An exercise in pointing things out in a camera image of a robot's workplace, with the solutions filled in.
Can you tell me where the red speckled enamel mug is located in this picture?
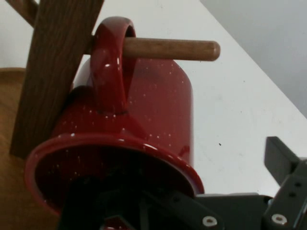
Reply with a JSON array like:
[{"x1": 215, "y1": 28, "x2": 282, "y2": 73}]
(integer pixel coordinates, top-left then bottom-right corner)
[{"x1": 24, "y1": 16, "x2": 205, "y2": 230}]

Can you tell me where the brown wooden mug tree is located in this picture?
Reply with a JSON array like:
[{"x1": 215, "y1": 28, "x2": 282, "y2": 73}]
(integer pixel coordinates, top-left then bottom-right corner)
[{"x1": 0, "y1": 0, "x2": 221, "y2": 230}]

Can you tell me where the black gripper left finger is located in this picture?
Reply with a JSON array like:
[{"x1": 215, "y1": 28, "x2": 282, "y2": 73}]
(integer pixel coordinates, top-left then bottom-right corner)
[{"x1": 57, "y1": 176, "x2": 226, "y2": 230}]

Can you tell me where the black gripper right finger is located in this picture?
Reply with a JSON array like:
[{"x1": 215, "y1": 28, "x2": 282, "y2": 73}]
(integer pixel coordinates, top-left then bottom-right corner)
[{"x1": 261, "y1": 136, "x2": 307, "y2": 230}]

